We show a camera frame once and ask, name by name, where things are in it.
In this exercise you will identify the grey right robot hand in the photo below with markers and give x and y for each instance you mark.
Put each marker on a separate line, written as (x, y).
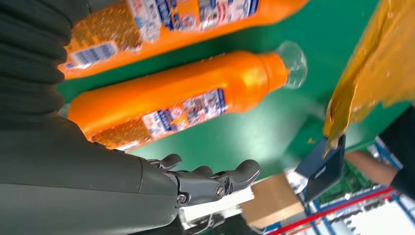
(64, 181)

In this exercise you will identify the dark blue tablet case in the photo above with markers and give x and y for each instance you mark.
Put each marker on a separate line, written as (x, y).
(324, 172)

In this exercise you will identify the person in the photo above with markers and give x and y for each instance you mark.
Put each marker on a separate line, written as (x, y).
(402, 136)

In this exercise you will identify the yellow taped sheet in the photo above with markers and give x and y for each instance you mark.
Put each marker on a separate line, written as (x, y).
(373, 65)

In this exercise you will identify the brown cardboard box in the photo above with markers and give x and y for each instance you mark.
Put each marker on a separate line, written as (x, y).
(272, 201)

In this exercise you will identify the green plastic crate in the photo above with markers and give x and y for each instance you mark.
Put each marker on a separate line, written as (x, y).
(350, 185)

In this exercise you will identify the white flat box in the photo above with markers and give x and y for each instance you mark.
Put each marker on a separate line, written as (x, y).
(223, 202)

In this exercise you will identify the green work table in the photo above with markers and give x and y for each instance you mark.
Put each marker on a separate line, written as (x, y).
(259, 129)

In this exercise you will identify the blue metal rack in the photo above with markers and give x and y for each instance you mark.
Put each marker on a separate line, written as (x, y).
(387, 159)

